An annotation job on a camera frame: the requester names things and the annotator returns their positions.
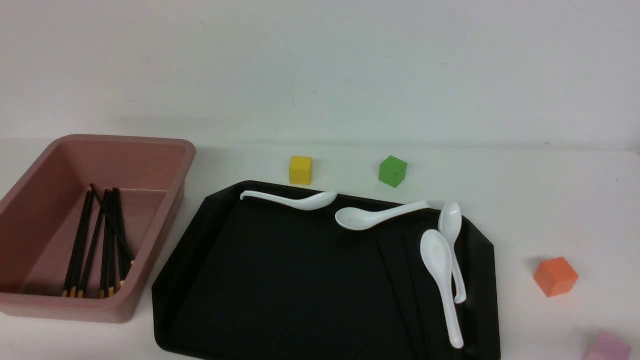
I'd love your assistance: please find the white spoon top left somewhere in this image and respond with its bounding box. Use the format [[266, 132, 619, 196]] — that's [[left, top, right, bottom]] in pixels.
[[239, 190, 338, 212]]

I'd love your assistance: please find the white spoon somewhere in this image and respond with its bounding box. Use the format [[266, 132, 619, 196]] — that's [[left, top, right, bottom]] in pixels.
[[438, 202, 467, 305], [334, 200, 430, 231], [419, 229, 464, 349], [239, 190, 338, 212]]

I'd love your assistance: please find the yellow cube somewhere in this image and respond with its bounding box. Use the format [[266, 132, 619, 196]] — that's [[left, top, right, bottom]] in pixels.
[[288, 156, 313, 186]]

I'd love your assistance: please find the white spoon top middle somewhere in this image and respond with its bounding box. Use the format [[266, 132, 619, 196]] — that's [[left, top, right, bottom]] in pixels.
[[334, 200, 430, 231]]

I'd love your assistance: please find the green cube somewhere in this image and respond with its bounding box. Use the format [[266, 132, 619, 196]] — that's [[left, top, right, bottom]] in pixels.
[[378, 155, 409, 188]]

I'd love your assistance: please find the black plastic tray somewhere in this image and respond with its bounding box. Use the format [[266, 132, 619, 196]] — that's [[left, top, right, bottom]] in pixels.
[[151, 181, 501, 360]]

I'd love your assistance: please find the white spoon front right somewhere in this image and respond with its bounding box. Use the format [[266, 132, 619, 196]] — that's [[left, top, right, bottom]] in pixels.
[[419, 229, 464, 349]]

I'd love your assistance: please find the white spoon far right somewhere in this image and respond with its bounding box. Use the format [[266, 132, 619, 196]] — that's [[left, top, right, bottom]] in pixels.
[[438, 202, 467, 305]]

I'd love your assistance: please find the black chopstick in bin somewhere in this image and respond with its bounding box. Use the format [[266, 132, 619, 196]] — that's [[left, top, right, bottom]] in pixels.
[[77, 205, 105, 299], [69, 190, 95, 298], [61, 191, 92, 297], [99, 189, 110, 299], [110, 188, 128, 288]]

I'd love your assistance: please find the pink plastic bin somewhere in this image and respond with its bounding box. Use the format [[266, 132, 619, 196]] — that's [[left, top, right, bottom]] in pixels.
[[0, 134, 196, 324]]

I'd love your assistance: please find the orange cube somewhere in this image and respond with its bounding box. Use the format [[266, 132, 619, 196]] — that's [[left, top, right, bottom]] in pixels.
[[534, 256, 579, 298]]

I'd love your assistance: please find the pink cube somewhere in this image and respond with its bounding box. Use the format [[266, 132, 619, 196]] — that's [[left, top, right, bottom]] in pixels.
[[583, 330, 633, 360]]

